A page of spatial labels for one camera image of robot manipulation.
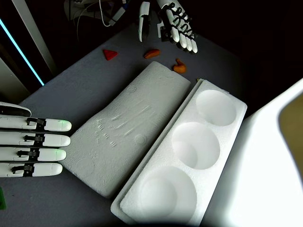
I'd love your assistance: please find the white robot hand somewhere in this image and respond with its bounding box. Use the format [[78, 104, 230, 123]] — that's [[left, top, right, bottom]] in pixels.
[[0, 101, 72, 178], [137, 0, 198, 54]]

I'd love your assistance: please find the white foam lid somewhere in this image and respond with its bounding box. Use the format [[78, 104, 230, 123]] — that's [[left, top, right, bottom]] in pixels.
[[63, 61, 191, 199]]

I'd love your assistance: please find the white foam tray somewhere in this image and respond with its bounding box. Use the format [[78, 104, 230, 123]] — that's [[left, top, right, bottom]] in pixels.
[[110, 79, 248, 227]]

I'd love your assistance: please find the toy chicken drumstick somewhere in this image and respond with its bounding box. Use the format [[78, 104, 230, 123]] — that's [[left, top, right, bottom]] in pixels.
[[172, 58, 187, 74]]

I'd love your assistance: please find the grey table cloth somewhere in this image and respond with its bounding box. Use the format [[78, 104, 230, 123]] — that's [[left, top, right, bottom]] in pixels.
[[0, 22, 244, 227]]

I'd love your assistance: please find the orange grooved toy bread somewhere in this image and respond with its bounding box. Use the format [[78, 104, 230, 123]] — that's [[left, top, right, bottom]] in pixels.
[[143, 48, 160, 59]]

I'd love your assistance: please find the cyan light strip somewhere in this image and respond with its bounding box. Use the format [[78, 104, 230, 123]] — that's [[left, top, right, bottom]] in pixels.
[[0, 18, 45, 86]]

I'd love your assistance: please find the red triangular toy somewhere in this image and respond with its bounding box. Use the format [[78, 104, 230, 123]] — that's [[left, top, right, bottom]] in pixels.
[[102, 49, 118, 61]]

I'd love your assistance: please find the small green object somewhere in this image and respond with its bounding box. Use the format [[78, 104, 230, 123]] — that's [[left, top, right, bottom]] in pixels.
[[0, 186, 7, 210]]

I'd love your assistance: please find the large white robot shell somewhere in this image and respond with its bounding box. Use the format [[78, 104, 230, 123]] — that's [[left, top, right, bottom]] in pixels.
[[200, 77, 303, 227]]

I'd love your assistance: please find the white cable with adapter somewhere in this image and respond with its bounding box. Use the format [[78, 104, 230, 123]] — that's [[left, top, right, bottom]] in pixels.
[[98, 0, 125, 27]]

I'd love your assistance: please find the white frame post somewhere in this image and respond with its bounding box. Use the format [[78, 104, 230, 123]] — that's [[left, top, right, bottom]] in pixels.
[[11, 0, 59, 74]]

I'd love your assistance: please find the thin white cable loop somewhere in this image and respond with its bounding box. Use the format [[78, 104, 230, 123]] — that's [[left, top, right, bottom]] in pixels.
[[75, 2, 98, 44]]

